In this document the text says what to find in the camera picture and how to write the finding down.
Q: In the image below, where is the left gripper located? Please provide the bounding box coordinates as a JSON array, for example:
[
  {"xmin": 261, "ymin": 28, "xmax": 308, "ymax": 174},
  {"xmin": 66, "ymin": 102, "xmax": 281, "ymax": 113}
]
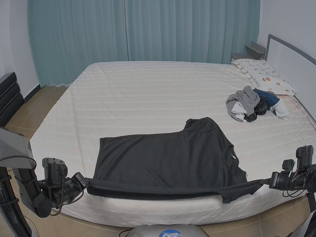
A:
[{"xmin": 59, "ymin": 172, "xmax": 89, "ymax": 204}]

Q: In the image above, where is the grey bedside table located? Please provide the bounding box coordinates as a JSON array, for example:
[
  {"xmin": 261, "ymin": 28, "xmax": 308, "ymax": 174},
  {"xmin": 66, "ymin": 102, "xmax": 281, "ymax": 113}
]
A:
[{"xmin": 232, "ymin": 41, "xmax": 266, "ymax": 61}]

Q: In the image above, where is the bed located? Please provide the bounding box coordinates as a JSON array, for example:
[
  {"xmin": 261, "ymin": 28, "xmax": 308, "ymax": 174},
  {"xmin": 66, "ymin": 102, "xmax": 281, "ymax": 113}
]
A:
[{"xmin": 29, "ymin": 34, "xmax": 316, "ymax": 227}]

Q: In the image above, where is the black T-shirt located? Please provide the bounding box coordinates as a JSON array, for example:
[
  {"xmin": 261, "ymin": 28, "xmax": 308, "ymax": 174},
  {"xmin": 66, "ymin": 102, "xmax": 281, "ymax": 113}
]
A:
[{"xmin": 87, "ymin": 117, "xmax": 264, "ymax": 204}]

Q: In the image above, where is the black chest of drawers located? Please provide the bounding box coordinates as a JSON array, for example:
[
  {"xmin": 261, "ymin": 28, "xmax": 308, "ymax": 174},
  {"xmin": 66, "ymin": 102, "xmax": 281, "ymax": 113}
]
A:
[{"xmin": 0, "ymin": 72, "xmax": 25, "ymax": 128}]

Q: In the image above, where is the blue-green curtain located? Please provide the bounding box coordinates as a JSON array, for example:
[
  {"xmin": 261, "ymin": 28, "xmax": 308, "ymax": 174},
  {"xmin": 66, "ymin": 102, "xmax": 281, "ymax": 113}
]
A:
[{"xmin": 28, "ymin": 0, "xmax": 261, "ymax": 88}]

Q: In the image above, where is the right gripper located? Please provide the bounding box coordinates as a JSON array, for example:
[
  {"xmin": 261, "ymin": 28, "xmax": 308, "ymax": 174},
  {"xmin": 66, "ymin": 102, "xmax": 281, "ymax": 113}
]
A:
[{"xmin": 269, "ymin": 172, "xmax": 296, "ymax": 191}]

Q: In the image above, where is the pile of clothes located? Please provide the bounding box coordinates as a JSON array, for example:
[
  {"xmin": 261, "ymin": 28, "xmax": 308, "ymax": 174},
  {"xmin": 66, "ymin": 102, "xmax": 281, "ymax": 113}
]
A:
[{"xmin": 226, "ymin": 86, "xmax": 289, "ymax": 123}]

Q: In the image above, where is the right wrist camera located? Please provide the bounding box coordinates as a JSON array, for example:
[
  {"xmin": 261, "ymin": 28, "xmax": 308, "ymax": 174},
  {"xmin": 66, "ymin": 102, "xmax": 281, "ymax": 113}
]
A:
[{"xmin": 283, "ymin": 159, "xmax": 296, "ymax": 174}]

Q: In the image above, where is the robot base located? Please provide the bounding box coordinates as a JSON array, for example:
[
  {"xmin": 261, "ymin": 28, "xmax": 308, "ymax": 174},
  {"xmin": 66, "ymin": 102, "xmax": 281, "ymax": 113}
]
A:
[{"xmin": 125, "ymin": 226, "xmax": 210, "ymax": 237}]

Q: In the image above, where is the white printed pillow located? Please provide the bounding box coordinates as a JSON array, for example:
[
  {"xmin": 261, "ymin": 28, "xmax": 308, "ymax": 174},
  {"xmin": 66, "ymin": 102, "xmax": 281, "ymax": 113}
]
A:
[{"xmin": 231, "ymin": 58, "xmax": 297, "ymax": 97}]

